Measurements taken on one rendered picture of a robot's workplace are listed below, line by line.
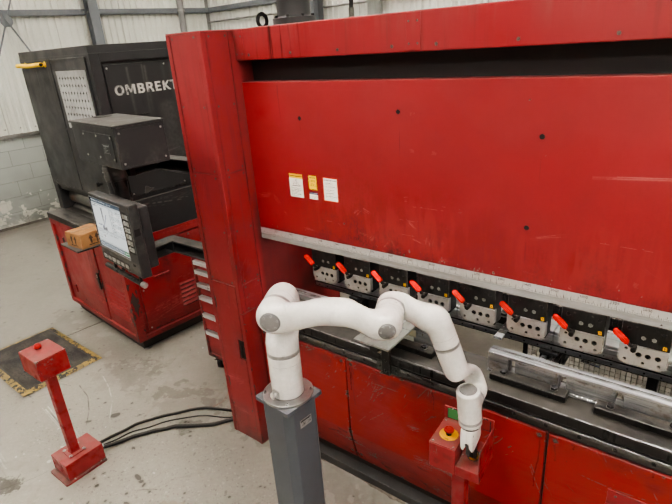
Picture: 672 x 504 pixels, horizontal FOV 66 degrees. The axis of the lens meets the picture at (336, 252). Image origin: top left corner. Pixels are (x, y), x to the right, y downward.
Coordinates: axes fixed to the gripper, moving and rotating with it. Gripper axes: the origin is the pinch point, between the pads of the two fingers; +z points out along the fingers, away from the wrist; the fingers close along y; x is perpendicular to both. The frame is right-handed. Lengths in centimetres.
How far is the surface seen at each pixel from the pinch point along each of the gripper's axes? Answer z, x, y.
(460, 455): 2.8, -4.6, 0.8
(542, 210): -82, 14, -44
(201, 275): -6, -211, -65
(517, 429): 4.2, 10.9, -21.2
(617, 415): -11, 45, -27
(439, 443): -5.1, -10.9, 4.8
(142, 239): -76, -150, 5
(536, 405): -10.0, 17.8, -22.7
